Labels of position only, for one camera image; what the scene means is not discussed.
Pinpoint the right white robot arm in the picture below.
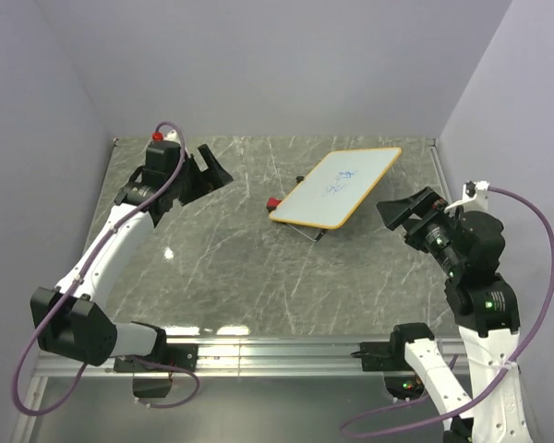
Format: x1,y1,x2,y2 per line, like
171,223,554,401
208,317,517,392
377,181,532,442

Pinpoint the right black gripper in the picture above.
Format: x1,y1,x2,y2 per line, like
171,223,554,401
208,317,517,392
375,183,464,272

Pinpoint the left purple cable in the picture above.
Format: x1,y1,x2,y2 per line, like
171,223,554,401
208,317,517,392
11,121,201,417

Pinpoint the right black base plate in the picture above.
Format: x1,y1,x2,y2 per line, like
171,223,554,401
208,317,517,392
350,341,413,372

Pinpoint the orange framed whiteboard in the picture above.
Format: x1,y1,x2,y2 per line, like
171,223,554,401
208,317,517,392
269,147,402,230

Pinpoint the aluminium mounting rail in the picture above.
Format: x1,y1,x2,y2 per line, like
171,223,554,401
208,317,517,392
31,336,472,377

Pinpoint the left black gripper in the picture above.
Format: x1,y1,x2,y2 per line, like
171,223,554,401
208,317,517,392
168,145,233,206

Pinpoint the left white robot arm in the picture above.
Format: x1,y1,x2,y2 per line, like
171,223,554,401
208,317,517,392
30,138,234,371

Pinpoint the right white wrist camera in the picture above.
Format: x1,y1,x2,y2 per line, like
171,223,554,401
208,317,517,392
444,181,489,216

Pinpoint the black wire board stand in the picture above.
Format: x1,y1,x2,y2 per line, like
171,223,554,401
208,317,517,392
283,175,328,243

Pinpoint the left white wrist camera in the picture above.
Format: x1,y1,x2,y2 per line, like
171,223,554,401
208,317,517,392
151,129,181,143

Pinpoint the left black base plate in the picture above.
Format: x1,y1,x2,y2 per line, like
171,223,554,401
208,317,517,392
114,343,199,373

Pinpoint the red black eraser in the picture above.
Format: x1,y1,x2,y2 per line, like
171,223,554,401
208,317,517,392
266,198,282,212

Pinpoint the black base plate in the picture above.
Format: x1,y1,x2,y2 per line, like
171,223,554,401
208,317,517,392
350,341,413,372
114,343,199,373

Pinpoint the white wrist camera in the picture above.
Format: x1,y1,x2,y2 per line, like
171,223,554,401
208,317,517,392
151,129,181,143
444,181,489,216

